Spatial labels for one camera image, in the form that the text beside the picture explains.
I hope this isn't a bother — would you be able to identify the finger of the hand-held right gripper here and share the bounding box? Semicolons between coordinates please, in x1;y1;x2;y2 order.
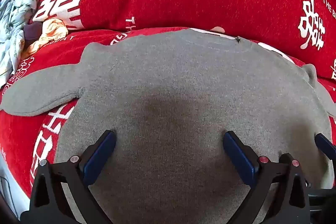
314;133;336;162

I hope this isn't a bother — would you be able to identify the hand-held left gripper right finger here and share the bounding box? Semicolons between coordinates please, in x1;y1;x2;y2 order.
223;131;312;224

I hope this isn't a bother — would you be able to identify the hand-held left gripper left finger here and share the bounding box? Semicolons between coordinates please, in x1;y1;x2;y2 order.
21;130;117;224

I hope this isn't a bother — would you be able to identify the grey knit sweater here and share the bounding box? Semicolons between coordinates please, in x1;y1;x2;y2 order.
0;28;336;224

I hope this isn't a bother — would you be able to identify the red printed blanket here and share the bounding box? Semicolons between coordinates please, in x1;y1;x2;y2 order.
0;27;336;201

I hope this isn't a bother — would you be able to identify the orange crumpled cloth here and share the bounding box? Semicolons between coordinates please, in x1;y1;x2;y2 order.
24;18;69;55

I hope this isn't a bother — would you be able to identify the dark purple cloth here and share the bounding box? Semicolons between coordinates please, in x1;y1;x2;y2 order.
23;21;44;42

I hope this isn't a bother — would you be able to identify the pale patterned crumpled cloth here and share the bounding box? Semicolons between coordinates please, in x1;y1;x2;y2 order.
0;0;39;88

